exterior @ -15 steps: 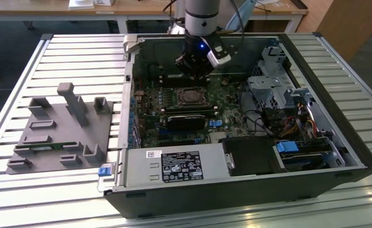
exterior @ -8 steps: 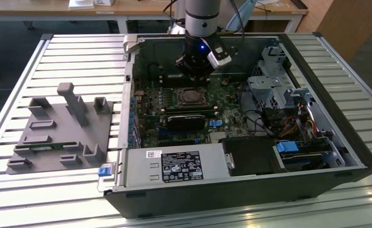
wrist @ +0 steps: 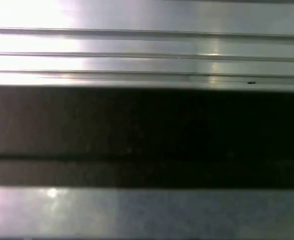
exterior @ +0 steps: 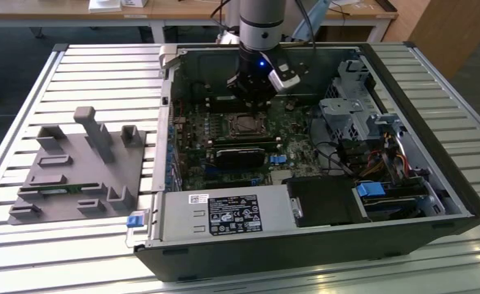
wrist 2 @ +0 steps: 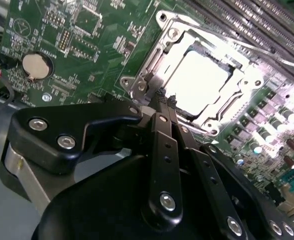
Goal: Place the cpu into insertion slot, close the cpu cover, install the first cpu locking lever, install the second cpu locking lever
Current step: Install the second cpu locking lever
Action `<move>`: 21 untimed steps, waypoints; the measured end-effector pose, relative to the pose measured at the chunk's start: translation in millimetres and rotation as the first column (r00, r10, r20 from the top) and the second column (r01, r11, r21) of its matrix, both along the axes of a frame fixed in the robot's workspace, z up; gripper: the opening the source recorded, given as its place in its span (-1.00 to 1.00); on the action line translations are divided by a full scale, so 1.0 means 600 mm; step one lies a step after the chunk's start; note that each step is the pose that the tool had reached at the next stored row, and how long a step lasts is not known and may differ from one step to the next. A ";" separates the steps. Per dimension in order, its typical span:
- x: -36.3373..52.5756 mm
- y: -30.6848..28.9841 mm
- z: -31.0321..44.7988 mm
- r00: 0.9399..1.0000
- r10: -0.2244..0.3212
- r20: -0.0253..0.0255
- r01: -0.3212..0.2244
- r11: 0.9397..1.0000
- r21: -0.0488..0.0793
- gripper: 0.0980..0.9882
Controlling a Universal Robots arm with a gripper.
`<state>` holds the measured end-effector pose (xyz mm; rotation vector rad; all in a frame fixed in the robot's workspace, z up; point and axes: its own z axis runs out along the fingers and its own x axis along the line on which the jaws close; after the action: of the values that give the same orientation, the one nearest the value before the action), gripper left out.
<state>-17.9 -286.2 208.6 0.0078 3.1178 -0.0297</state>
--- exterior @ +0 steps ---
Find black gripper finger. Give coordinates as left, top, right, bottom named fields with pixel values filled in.
left=225, top=77, right=255, bottom=109
left=254, top=79, right=278, bottom=115

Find CPU socket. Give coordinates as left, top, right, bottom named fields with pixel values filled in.
left=225, top=110, right=273, bottom=138

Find silver metal drive cage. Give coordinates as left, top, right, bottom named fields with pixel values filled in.
left=317, top=59, right=408, bottom=146

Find green motherboard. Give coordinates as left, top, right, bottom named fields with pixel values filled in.
left=167, top=97, right=338, bottom=190

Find pale blue teach pendant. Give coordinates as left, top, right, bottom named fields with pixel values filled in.
left=291, top=0, right=331, bottom=42

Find black graphics card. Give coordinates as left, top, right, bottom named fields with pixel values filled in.
left=213, top=148, right=266, bottom=168

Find black plastic shroud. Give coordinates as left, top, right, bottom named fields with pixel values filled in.
left=283, top=176, right=369, bottom=228

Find blue disk carrier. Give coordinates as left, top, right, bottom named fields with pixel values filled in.
left=355, top=182, right=386, bottom=200

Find silver power supply unit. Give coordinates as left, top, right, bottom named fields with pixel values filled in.
left=157, top=185, right=298, bottom=243

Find grey parts rack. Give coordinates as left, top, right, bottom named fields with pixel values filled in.
left=7, top=105, right=147, bottom=227

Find wooden cabinet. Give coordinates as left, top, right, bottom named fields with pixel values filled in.
left=380, top=0, right=480, bottom=81

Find green RAM stick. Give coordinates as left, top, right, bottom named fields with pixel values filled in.
left=38, top=183, right=99, bottom=194

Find black PC case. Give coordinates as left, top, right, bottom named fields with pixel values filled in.
left=131, top=41, right=480, bottom=283

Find wooden desk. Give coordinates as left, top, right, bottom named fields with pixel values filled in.
left=0, top=0, right=398, bottom=43

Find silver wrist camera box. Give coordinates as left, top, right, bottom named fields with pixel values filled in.
left=266, top=62, right=302, bottom=92

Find coloured power wire bundle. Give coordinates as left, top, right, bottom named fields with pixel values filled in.
left=361, top=131, right=410, bottom=181

